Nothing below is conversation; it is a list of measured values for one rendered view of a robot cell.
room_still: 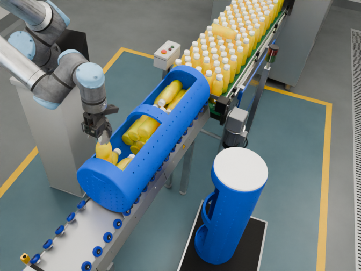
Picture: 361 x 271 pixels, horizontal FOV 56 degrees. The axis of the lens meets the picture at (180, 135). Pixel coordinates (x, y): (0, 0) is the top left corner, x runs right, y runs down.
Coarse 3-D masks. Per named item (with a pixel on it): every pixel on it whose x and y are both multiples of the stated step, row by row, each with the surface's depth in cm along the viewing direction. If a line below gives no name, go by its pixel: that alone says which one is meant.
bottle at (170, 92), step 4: (176, 80) 199; (172, 84) 196; (176, 84) 197; (180, 84) 199; (168, 88) 194; (172, 88) 194; (176, 88) 196; (180, 88) 199; (164, 92) 192; (168, 92) 191; (172, 92) 193; (176, 92) 196; (160, 96) 193; (164, 96) 190; (168, 96) 191; (172, 96) 193; (164, 100) 190; (168, 100) 191
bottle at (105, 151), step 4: (96, 144) 147; (104, 144) 144; (108, 144) 146; (96, 148) 146; (100, 148) 145; (104, 148) 145; (108, 148) 146; (96, 152) 147; (100, 152) 145; (104, 152) 145; (108, 152) 146; (96, 156) 150; (100, 156) 147; (104, 156) 147; (108, 156) 148; (108, 160) 150; (112, 160) 154
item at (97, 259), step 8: (192, 128) 206; (184, 136) 199; (176, 144) 193; (176, 152) 193; (168, 160) 187; (152, 184) 176; (144, 192) 171; (136, 208) 166; (128, 216) 162; (120, 232) 157; (112, 240) 153; (104, 248) 150; (96, 264) 146
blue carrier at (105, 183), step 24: (192, 72) 192; (192, 96) 184; (168, 120) 168; (192, 120) 191; (120, 144) 178; (168, 144) 167; (96, 168) 142; (144, 168) 152; (96, 192) 154; (120, 192) 143
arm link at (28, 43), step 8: (16, 32) 169; (24, 32) 169; (32, 32) 170; (8, 40) 170; (16, 40) 170; (24, 40) 169; (32, 40) 169; (40, 40) 172; (24, 48) 169; (32, 48) 169; (40, 48) 174; (48, 48) 178; (32, 56) 172; (40, 56) 178; (48, 56) 185; (40, 64) 184
